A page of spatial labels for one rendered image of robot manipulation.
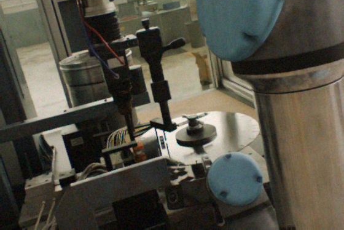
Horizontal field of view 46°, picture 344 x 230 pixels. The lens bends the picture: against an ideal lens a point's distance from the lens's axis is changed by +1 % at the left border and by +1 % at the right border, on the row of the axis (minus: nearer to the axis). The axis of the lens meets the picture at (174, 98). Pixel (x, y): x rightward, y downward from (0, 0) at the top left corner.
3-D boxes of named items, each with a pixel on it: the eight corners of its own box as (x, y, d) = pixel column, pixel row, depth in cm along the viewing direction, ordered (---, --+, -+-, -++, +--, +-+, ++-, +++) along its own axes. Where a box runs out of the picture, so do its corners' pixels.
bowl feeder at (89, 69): (142, 113, 198) (125, 42, 187) (154, 133, 169) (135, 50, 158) (80, 130, 192) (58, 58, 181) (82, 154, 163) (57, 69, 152)
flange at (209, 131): (190, 125, 113) (188, 117, 112) (224, 128, 106) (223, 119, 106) (167, 141, 105) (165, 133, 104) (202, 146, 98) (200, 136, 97)
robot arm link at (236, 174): (225, 219, 55) (200, 160, 57) (218, 218, 65) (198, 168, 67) (277, 197, 55) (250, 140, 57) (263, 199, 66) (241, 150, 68)
